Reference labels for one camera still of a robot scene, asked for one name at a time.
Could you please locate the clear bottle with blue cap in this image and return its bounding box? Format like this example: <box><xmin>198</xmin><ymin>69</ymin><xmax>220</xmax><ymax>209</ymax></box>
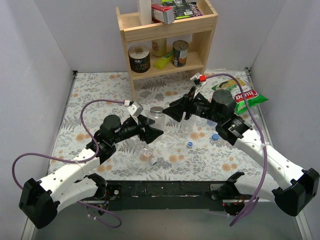
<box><xmin>207</xmin><ymin>120</ymin><xmax>217</xmax><ymax>126</ymax></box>

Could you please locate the clear bottle with silver cap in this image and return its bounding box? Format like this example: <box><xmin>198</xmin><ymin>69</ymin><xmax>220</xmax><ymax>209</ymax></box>
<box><xmin>147</xmin><ymin>106</ymin><xmax>166</xmax><ymax>131</ymax></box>

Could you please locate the clear bottle with white cap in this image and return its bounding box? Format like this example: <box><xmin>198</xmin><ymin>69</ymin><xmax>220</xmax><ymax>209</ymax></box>
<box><xmin>180</xmin><ymin>116</ymin><xmax>196</xmax><ymax>134</ymax></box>

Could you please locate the white blue bottle cap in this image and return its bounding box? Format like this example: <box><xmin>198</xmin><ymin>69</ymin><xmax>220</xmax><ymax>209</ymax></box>
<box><xmin>187</xmin><ymin>141</ymin><xmax>194</xmax><ymax>148</ymax></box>

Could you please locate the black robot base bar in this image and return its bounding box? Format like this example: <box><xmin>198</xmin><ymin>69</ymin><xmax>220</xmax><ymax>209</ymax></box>
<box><xmin>77</xmin><ymin>178</ymin><xmax>258</xmax><ymax>216</ymax></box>

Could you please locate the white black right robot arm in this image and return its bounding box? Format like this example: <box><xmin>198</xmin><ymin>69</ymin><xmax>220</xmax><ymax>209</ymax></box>
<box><xmin>163</xmin><ymin>89</ymin><xmax>320</xmax><ymax>217</ymax></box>

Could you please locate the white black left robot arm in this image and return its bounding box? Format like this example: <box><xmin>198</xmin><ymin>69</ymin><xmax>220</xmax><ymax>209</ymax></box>
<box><xmin>18</xmin><ymin>114</ymin><xmax>164</xmax><ymax>229</ymax></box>

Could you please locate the crushed clear bottle blue-white cap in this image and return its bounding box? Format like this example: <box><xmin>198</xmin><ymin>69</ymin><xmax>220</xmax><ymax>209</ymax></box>
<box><xmin>130</xmin><ymin>139</ymin><xmax>158</xmax><ymax>166</ymax></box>

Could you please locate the white tall bottle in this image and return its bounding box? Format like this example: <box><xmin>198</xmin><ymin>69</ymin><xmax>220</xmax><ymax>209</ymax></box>
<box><xmin>137</xmin><ymin>0</ymin><xmax>152</xmax><ymax>26</ymax></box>

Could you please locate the floral patterned table mat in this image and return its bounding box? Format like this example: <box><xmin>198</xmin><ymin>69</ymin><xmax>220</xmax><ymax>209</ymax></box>
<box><xmin>48</xmin><ymin>72</ymin><xmax>262</xmax><ymax>181</ymax></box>

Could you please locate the yellow green packet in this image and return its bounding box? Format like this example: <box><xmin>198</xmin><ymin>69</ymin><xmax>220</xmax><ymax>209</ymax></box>
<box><xmin>154</xmin><ymin>50</ymin><xmax>173</xmax><ymax>70</ymax></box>

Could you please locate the green white chips bag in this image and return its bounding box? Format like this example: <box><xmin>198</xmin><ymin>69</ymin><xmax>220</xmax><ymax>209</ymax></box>
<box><xmin>212</xmin><ymin>77</ymin><xmax>268</xmax><ymax>114</ymax></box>

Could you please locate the tin food can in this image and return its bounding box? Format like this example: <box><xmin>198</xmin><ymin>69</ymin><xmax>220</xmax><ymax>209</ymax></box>
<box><xmin>172</xmin><ymin>40</ymin><xmax>189</xmax><ymax>67</ymax></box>

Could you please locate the wooden two-tier shelf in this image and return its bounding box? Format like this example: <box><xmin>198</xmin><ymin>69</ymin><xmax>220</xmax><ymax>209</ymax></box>
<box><xmin>115</xmin><ymin>0</ymin><xmax>219</xmax><ymax>100</ymax></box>

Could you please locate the cream cylindrical jar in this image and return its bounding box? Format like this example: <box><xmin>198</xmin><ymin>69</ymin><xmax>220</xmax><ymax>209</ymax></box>
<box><xmin>151</xmin><ymin>38</ymin><xmax>167</xmax><ymax>57</ymax></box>

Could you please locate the black wrapped paper roll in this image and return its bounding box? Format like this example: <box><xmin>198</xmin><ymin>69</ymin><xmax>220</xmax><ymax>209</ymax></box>
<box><xmin>128</xmin><ymin>44</ymin><xmax>151</xmax><ymax>74</ymax></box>

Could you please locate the purple snack packet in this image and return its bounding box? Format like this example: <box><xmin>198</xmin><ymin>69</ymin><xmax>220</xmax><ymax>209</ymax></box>
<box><xmin>188</xmin><ymin>2</ymin><xmax>202</xmax><ymax>17</ymax></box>

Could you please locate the red grey carton box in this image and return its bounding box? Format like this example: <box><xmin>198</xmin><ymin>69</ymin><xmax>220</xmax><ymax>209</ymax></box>
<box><xmin>151</xmin><ymin>3</ymin><xmax>175</xmax><ymax>25</ymax></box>

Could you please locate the black green snack packet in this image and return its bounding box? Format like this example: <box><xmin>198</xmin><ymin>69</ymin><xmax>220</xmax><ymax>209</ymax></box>
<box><xmin>161</xmin><ymin>0</ymin><xmax>194</xmax><ymax>20</ymax></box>

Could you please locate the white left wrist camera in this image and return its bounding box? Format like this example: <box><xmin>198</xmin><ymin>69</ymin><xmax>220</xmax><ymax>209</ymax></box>
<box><xmin>124</xmin><ymin>99</ymin><xmax>144</xmax><ymax>125</ymax></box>

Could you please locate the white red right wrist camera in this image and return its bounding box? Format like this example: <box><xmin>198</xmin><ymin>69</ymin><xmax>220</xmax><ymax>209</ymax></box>
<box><xmin>189</xmin><ymin>72</ymin><xmax>208</xmax><ymax>97</ymax></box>

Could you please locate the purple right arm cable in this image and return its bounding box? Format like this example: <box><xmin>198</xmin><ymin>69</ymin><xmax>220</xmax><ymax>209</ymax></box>
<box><xmin>204</xmin><ymin>73</ymin><xmax>271</xmax><ymax>227</ymax></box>

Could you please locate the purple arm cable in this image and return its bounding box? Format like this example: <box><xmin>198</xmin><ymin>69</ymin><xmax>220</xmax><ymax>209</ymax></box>
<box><xmin>11</xmin><ymin>99</ymin><xmax>130</xmax><ymax>229</ymax></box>
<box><xmin>204</xmin><ymin>73</ymin><xmax>271</xmax><ymax>227</ymax></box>

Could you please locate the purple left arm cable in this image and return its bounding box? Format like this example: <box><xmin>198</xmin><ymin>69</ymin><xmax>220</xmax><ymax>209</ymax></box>
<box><xmin>11</xmin><ymin>99</ymin><xmax>130</xmax><ymax>229</ymax></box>

